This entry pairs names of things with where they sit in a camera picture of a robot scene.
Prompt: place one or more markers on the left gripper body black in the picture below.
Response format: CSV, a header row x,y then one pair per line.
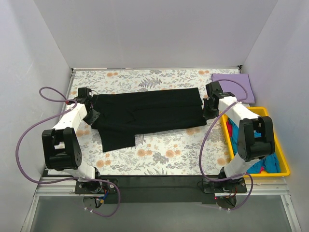
x,y
91,116

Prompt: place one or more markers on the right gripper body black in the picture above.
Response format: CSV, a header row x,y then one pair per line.
x,y
208,110

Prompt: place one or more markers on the black t-shirt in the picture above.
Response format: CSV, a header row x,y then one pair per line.
x,y
123,116

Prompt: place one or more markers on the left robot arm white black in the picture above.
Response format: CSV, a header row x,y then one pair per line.
x,y
62,151

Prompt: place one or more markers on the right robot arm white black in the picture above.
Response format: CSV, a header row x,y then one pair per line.
x,y
255,137

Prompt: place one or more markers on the folded purple t-shirt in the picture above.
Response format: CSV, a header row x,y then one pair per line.
x,y
237,84

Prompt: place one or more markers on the floral patterned table mat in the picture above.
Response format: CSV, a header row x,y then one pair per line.
x,y
178,152

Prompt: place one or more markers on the teal t-shirt in bin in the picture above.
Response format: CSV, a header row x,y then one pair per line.
x,y
271,164

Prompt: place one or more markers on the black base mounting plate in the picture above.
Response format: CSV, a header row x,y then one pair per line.
x,y
171,188

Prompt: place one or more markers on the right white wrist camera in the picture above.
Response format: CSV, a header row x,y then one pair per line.
x,y
213,88

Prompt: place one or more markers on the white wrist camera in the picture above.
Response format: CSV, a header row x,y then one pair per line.
x,y
213,88
84,94

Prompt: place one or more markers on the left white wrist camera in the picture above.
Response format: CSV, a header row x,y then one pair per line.
x,y
84,94

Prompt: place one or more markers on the aluminium frame rail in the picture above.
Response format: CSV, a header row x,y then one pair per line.
x,y
259,186

